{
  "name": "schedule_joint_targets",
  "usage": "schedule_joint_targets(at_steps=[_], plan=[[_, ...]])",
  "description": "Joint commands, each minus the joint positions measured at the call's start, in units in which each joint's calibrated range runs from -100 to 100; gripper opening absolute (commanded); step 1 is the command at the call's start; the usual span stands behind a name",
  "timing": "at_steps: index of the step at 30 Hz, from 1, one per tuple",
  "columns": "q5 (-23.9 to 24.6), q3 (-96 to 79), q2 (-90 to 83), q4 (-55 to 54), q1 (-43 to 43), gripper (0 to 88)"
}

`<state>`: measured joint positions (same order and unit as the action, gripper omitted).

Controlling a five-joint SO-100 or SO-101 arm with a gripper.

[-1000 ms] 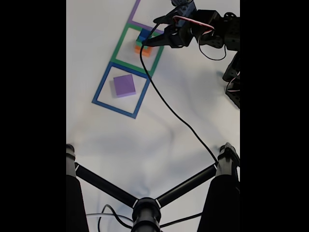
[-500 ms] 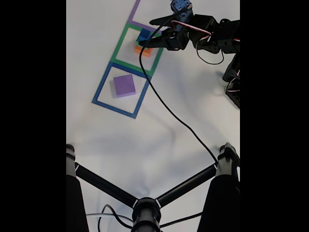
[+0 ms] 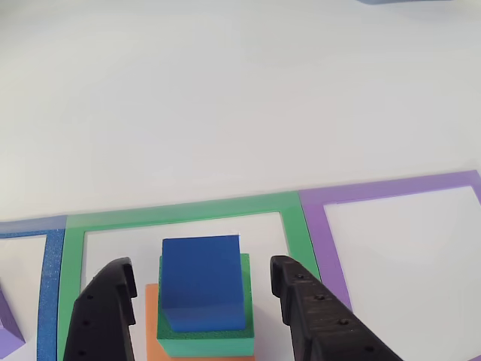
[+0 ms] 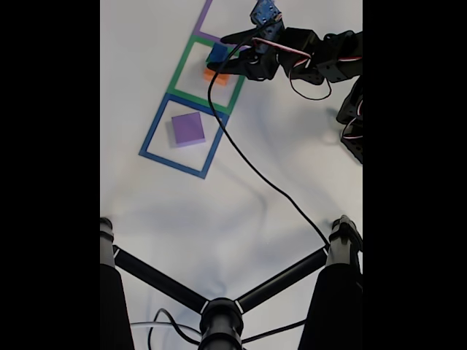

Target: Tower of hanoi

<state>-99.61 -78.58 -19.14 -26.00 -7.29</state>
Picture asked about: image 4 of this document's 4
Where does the orange square block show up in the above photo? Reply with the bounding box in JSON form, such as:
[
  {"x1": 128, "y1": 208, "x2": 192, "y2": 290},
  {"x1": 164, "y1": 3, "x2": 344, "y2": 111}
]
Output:
[{"x1": 203, "y1": 68, "x2": 231, "y2": 87}]

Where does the small blue cube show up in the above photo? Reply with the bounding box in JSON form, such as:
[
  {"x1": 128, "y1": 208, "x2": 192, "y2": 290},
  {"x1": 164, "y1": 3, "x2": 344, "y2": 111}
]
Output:
[{"x1": 207, "y1": 43, "x2": 230, "y2": 63}]

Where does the purple square block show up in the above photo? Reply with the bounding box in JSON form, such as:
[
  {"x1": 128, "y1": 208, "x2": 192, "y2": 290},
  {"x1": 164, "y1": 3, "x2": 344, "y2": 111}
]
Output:
[{"x1": 170, "y1": 112, "x2": 207, "y2": 148}]

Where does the black tripod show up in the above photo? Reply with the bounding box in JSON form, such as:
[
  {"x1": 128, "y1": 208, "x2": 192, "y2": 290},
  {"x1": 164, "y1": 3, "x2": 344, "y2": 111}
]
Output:
[{"x1": 100, "y1": 214, "x2": 363, "y2": 350}]

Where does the white and red servo wire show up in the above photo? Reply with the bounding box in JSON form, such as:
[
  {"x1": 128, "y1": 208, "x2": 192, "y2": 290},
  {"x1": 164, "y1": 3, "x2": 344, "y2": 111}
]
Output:
[{"x1": 251, "y1": 36, "x2": 314, "y2": 60}]

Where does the long black camera cable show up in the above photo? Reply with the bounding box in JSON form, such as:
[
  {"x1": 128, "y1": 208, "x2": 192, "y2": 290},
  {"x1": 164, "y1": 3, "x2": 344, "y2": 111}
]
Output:
[{"x1": 207, "y1": 34, "x2": 331, "y2": 252}]

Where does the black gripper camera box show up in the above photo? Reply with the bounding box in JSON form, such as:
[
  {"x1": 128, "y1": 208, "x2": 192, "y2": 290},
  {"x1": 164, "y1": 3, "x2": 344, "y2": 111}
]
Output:
[{"x1": 250, "y1": 0, "x2": 285, "y2": 27}]

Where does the purple square frame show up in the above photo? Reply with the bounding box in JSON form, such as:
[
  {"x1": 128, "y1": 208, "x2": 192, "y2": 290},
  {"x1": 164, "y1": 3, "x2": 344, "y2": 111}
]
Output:
[{"x1": 192, "y1": 0, "x2": 256, "y2": 53}]

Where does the green square frame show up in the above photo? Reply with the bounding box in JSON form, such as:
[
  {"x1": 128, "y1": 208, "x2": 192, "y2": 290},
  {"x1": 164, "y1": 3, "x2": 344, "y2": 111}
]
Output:
[{"x1": 166, "y1": 35, "x2": 253, "y2": 114}]

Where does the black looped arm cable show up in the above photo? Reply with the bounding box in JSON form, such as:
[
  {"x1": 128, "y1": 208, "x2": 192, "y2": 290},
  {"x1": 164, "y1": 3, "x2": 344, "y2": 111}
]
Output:
[{"x1": 289, "y1": 61, "x2": 333, "y2": 101}]

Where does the blue square frame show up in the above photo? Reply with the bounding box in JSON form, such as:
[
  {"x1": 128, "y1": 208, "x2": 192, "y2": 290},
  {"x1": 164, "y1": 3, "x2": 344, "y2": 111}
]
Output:
[{"x1": 138, "y1": 93, "x2": 230, "y2": 180}]

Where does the curled black cable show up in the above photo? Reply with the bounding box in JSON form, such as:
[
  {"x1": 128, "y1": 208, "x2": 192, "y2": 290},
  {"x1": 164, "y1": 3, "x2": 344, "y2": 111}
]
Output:
[{"x1": 147, "y1": 308, "x2": 202, "y2": 349}]

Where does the white cable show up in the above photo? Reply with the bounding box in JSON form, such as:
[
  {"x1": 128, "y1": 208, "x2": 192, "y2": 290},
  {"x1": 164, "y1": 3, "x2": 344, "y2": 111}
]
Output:
[{"x1": 129, "y1": 320, "x2": 201, "y2": 335}]

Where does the straight black cable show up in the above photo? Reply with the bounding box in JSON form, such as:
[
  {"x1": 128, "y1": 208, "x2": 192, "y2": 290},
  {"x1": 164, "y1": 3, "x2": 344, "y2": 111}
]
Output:
[{"x1": 241, "y1": 329, "x2": 304, "y2": 346}]

